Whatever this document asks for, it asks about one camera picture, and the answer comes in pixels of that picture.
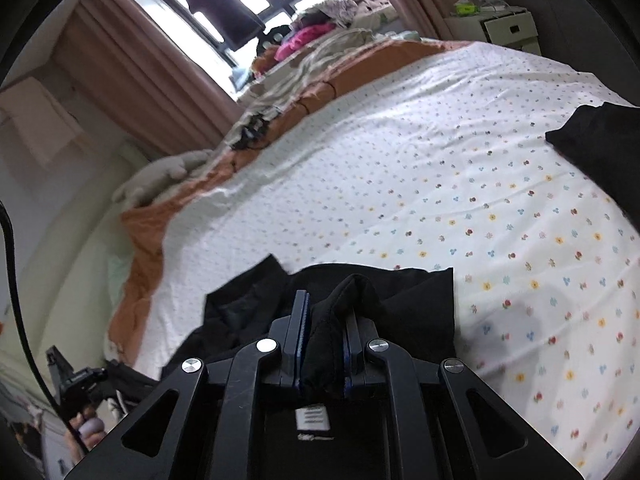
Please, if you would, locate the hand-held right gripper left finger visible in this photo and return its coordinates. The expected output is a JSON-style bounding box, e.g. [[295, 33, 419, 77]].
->
[[62, 290, 313, 480]]

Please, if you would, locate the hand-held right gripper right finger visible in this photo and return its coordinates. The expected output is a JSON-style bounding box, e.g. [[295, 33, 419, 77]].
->
[[343, 307, 586, 480]]

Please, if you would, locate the black button-up shirt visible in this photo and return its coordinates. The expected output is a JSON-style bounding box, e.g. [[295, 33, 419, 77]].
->
[[160, 254, 457, 401]]

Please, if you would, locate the pile of floral clothes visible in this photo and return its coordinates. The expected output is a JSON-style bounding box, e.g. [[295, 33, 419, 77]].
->
[[312, 0, 391, 28]]

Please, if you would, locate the person's left hand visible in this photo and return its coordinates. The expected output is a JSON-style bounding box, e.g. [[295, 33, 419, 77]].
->
[[65, 405, 107, 461]]

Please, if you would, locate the light green pillow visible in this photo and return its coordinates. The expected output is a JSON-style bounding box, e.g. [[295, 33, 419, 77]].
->
[[105, 255, 133, 301]]

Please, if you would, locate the cream padded headboard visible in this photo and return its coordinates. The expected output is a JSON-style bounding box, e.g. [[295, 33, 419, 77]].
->
[[0, 140, 151, 361]]

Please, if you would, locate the orange quilt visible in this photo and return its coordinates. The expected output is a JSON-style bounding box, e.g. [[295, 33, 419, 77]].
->
[[107, 37, 471, 361]]

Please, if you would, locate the white floral bedsheet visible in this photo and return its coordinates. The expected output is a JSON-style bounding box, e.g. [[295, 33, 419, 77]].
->
[[135, 40, 640, 471]]

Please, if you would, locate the grey plush toy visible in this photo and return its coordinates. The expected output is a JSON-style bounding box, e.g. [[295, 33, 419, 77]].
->
[[112, 149, 213, 206]]

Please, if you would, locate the beige striped blanket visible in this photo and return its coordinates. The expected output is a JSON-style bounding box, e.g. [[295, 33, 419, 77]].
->
[[235, 27, 401, 126]]

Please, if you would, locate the brown plush toy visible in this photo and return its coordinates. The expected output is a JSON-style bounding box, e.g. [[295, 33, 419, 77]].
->
[[251, 52, 281, 77]]

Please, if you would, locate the black plush with white eyes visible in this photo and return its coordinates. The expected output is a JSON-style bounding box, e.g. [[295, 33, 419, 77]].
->
[[257, 27, 286, 56]]

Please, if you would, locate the pink cloth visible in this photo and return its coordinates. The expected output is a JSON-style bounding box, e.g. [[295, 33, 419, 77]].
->
[[275, 22, 338, 61]]

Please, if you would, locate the wide pink curtain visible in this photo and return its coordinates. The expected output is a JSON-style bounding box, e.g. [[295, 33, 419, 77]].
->
[[65, 0, 236, 156]]

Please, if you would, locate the long dark hanging coat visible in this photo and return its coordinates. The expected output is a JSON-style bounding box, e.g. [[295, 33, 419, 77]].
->
[[167, 0, 266, 51]]

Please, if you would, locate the dark cloth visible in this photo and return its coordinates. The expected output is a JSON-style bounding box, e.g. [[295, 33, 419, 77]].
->
[[545, 101, 640, 223]]

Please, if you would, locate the narrow pink curtain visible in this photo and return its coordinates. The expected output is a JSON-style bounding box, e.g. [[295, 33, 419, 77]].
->
[[360, 0, 476, 41]]

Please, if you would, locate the white nightstand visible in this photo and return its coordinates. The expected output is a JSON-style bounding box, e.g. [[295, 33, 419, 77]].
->
[[445, 0, 543, 56]]

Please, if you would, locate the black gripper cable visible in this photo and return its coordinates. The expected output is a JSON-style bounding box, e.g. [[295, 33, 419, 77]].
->
[[0, 200, 88, 461]]

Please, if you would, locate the black cable bundle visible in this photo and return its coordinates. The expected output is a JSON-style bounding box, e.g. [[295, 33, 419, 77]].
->
[[232, 105, 281, 151]]

